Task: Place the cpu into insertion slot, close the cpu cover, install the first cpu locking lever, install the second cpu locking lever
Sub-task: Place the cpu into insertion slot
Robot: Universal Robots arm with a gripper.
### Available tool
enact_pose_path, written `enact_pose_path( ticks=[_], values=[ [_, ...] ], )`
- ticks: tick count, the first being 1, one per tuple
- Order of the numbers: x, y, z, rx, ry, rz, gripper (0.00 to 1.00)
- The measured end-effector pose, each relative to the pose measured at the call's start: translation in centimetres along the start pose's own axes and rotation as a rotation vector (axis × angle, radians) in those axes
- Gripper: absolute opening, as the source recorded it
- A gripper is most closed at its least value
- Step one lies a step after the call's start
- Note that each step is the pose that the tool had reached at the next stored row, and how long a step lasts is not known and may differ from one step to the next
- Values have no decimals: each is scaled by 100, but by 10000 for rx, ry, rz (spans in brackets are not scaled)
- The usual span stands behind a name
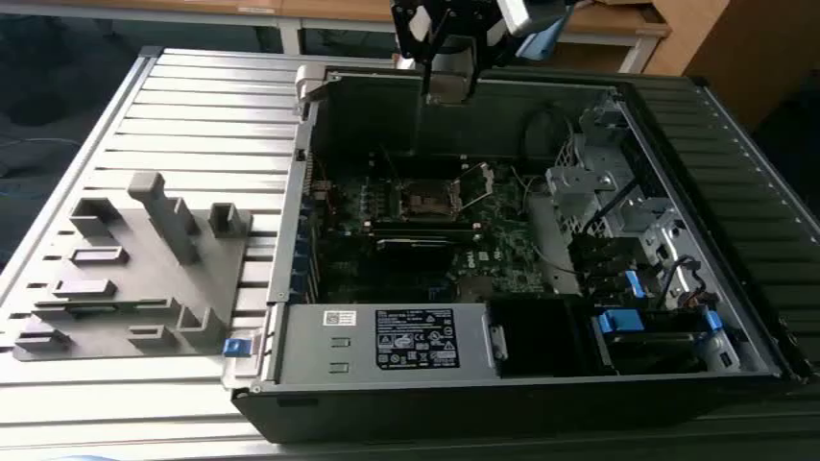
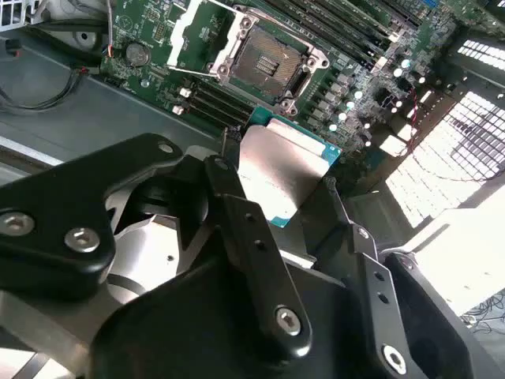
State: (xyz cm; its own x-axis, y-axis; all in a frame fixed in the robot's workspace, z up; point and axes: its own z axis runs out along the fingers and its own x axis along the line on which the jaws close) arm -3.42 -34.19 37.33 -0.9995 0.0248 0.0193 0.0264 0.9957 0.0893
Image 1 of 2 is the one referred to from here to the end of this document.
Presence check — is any silver CPU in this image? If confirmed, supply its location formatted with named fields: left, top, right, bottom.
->
left=428, top=71, right=475, bottom=106

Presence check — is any thin blue cable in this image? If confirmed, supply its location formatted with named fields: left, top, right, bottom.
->
left=0, top=136, right=86, bottom=199

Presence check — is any grey case corner bracket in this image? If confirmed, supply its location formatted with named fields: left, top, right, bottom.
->
left=292, top=63, right=334, bottom=117

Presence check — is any grey parts rack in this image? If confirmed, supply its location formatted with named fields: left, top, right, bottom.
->
left=11, top=171, right=256, bottom=361

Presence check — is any black graphics card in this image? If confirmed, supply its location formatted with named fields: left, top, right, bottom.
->
left=374, top=236, right=458, bottom=289

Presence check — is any blue disk carrier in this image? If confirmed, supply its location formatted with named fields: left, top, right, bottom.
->
left=590, top=308, right=724, bottom=376

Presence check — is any black open PC case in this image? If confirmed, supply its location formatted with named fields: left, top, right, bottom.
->
left=220, top=64, right=819, bottom=446

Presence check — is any metal socket cover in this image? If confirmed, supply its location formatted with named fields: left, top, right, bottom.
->
left=452, top=161, right=496, bottom=212

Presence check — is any silver metal drive cage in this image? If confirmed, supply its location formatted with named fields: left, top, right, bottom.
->
left=543, top=90, right=691, bottom=255

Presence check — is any brown chipset heatsink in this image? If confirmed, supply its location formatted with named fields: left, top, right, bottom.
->
left=456, top=275, right=498, bottom=303

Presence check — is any wooden cabinet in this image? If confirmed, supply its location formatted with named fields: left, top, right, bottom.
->
left=643, top=0, right=820, bottom=132

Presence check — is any thin black wire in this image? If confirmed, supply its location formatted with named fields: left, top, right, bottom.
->
left=583, top=172, right=643, bottom=237

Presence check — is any wooden desk white frame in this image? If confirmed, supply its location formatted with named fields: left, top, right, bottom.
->
left=0, top=0, right=303, bottom=55
left=280, top=0, right=672, bottom=74

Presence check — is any grey power supply unit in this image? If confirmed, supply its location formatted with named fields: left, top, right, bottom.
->
left=274, top=302, right=500, bottom=384

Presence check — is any green RAM stick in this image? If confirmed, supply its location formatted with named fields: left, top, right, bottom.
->
left=370, top=218, right=480, bottom=237

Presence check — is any black plastic shroud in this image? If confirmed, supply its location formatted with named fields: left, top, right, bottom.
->
left=487, top=296, right=595, bottom=379

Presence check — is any CPU socket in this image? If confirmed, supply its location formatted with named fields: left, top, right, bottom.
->
left=395, top=176, right=468, bottom=226

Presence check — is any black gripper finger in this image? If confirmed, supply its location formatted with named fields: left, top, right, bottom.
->
left=467, top=36, right=480, bottom=98
left=420, top=42, right=438, bottom=106

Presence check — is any black wire bundle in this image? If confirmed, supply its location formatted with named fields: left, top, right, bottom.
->
left=658, top=253, right=719, bottom=309

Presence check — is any green motherboard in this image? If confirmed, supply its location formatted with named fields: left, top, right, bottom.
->
left=306, top=156, right=563, bottom=304

